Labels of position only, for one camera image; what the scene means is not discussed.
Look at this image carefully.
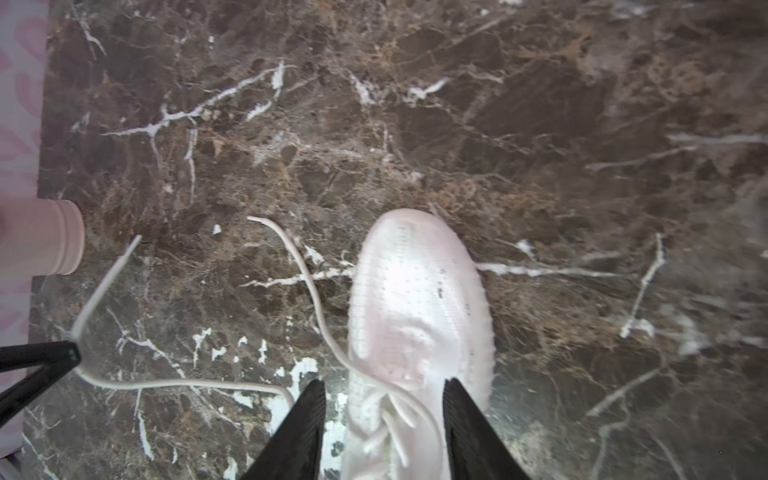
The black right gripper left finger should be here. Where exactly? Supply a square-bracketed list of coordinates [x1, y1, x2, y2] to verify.
[240, 379, 326, 480]

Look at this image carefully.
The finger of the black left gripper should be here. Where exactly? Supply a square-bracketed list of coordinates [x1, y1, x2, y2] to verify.
[1, 341, 81, 426]

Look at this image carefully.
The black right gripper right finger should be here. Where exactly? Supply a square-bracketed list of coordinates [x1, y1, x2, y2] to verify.
[442, 378, 530, 480]

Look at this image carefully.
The white shoelace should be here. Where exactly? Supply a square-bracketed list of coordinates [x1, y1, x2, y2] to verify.
[70, 215, 445, 469]

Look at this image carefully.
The white knit sneaker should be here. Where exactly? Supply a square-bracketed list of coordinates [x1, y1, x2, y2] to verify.
[341, 209, 495, 479]

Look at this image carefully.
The pink pen cup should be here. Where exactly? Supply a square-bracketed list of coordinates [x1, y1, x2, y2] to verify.
[1, 199, 85, 280]

